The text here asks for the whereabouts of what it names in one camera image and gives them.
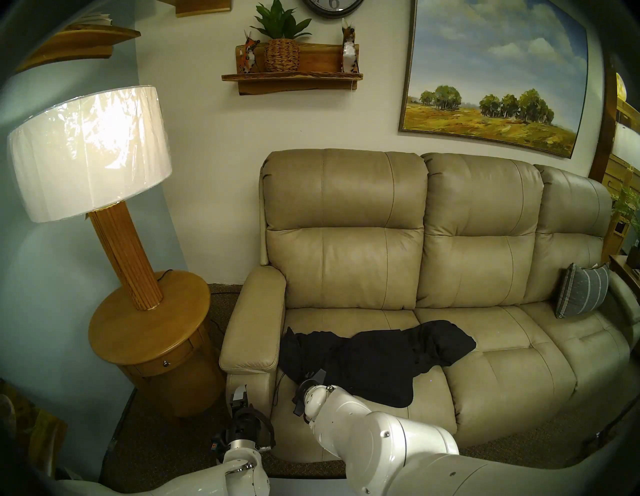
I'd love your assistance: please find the grey striped throw pillow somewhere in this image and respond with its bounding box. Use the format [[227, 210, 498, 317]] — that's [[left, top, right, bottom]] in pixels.
[[555, 263, 611, 320]]

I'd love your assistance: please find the white shade wooden table lamp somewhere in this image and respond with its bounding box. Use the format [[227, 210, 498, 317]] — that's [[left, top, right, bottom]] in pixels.
[[7, 85, 173, 312]]

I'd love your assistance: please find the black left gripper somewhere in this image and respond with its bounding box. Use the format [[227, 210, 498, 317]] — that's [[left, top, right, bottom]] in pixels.
[[226, 384, 262, 443]]

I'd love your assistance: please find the small dark wooden table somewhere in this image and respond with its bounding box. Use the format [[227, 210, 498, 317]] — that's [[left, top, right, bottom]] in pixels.
[[610, 255, 640, 296]]

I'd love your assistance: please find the orange fox figurine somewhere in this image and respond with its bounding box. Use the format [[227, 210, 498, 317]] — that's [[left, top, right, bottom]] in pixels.
[[239, 30, 261, 74]]

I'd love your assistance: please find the live edge wooden shelf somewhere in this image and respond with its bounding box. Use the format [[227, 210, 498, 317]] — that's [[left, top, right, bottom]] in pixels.
[[221, 42, 364, 96]]

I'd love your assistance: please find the leafy green houseplant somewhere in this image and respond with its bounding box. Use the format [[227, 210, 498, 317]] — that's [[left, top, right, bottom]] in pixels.
[[611, 186, 640, 226]]

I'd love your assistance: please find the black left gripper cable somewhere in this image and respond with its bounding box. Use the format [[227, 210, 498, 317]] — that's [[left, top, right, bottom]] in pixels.
[[248, 406, 277, 449]]

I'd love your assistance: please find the green plant in wicker pot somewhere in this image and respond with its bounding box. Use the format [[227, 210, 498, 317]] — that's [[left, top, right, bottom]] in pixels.
[[250, 0, 313, 73]]

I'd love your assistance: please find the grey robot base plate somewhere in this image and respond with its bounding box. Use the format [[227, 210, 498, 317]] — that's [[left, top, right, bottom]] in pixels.
[[270, 477, 351, 496]]

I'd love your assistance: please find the round wooden side table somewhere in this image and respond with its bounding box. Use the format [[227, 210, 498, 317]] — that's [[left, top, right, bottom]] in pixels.
[[88, 270, 228, 418]]

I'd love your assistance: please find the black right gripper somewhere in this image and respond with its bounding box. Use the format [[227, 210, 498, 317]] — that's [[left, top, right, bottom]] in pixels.
[[292, 369, 328, 418]]

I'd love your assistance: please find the light wooden cabinet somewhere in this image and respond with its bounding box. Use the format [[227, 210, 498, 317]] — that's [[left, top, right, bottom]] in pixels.
[[602, 97, 640, 261]]

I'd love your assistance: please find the framed landscape painting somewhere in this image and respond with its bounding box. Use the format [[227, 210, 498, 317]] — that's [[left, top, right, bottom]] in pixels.
[[398, 0, 590, 160]]

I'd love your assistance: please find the beige leather sofa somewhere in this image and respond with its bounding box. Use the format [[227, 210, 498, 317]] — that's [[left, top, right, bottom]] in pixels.
[[219, 148, 640, 463]]

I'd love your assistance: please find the dark wooden frame post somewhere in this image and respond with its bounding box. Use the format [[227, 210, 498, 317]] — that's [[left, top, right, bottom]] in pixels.
[[589, 65, 618, 183]]

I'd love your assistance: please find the black jacket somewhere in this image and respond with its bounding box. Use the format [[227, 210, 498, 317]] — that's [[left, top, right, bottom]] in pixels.
[[277, 320, 477, 408]]

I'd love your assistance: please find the curved wooden wall shelf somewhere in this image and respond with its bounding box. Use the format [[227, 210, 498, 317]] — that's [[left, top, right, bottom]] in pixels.
[[15, 24, 142, 75]]

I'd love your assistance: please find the white cat figurine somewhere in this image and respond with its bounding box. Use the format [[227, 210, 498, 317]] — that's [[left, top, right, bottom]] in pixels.
[[341, 17, 360, 74]]

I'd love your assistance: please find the dark round wall clock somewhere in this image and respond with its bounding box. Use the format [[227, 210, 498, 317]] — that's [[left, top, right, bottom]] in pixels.
[[302, 0, 366, 20]]

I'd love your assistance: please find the small wooden wall shelf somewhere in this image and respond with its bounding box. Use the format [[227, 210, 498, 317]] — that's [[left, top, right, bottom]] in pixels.
[[170, 0, 233, 18]]

